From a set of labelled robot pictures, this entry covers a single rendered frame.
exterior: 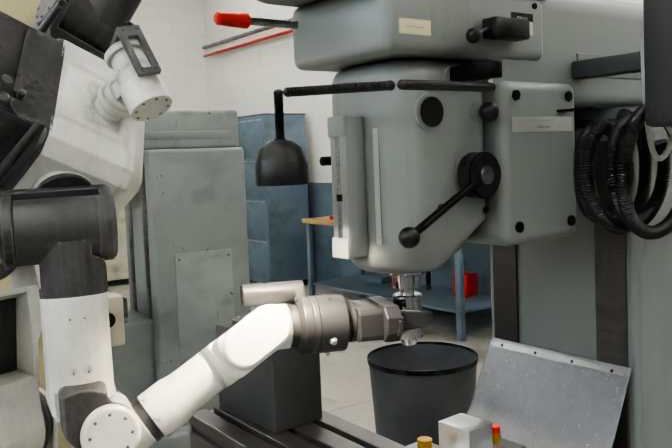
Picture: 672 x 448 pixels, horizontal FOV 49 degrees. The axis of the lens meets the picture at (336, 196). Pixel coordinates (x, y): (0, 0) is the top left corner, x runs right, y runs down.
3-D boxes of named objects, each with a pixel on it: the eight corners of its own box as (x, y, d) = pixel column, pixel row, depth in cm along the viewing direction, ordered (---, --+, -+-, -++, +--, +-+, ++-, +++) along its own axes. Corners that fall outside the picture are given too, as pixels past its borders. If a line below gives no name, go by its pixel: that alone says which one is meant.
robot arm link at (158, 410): (231, 397, 106) (114, 491, 99) (215, 384, 115) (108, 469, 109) (188, 337, 104) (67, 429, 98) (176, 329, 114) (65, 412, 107)
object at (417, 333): (409, 331, 123) (408, 295, 122) (429, 336, 119) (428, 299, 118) (387, 336, 120) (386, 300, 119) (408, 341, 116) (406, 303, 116)
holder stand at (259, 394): (275, 434, 148) (270, 334, 147) (218, 408, 165) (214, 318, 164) (323, 419, 155) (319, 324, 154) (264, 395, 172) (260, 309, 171)
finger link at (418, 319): (431, 327, 118) (394, 330, 116) (430, 307, 118) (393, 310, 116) (435, 329, 116) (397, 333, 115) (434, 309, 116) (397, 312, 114)
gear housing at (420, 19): (389, 50, 100) (386, -26, 99) (290, 71, 119) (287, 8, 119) (548, 61, 119) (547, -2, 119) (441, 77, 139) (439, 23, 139)
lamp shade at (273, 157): (247, 186, 99) (245, 139, 98) (267, 184, 106) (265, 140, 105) (298, 185, 97) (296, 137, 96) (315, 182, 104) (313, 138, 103)
